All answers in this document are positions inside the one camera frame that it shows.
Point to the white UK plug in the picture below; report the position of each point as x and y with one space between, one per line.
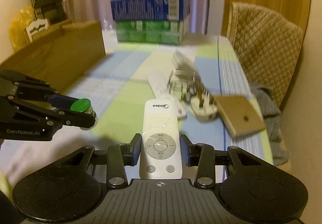
202 109

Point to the light green product box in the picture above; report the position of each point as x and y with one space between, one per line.
160 32

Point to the black metal rack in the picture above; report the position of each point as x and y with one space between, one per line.
52 10

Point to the white wooden chair back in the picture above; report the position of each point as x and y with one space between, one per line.
35 27

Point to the white square adapter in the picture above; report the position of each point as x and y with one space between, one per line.
185 66

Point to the open brown cardboard box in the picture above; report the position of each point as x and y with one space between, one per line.
61 56

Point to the long white flat remote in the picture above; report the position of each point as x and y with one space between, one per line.
159 86

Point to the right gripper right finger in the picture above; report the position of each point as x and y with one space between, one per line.
245 185

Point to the checked tablecloth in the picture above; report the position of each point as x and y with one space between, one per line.
118 90

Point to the blue product box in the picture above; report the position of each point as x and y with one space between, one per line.
150 10

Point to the grey cloth on chair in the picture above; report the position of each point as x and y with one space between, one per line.
272 119

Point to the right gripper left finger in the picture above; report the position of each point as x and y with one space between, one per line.
74 185

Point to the green cap small bottle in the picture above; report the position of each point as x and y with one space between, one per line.
84 106

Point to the small white red remote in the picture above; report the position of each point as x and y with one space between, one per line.
181 111

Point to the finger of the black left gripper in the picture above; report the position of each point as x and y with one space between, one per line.
62 102
81 120

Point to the metal wire rack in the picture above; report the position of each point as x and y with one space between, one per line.
191 86

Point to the chair with quilted beige cover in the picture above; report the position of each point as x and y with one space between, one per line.
267 45

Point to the yellow plastic bag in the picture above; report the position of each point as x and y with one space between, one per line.
17 29

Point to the white Midea remote control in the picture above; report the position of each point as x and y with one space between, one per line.
160 156

